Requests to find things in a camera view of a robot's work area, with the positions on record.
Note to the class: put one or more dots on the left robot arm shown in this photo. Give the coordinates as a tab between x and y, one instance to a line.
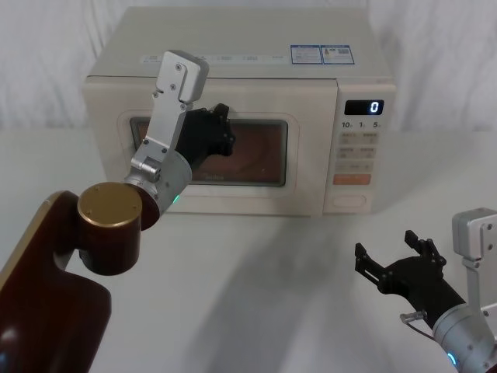
105	217

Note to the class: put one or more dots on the oven control panel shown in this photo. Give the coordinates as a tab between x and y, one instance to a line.
357	155

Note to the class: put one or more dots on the white curtain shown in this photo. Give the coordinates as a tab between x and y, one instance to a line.
46	58

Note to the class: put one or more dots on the blue bordered sticker label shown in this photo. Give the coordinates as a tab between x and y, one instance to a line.
322	54

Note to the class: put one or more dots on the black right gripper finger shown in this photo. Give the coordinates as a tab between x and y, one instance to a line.
369	266
429	250

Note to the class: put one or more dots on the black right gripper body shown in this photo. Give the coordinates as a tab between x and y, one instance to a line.
419	283

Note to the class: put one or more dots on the cream microwave oven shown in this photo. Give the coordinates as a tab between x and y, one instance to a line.
252	89

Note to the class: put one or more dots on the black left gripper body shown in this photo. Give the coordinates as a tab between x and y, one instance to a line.
202	136

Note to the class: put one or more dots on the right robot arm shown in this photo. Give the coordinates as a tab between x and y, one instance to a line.
475	237

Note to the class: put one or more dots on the white table cloth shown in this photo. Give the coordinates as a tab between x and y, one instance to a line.
252	291

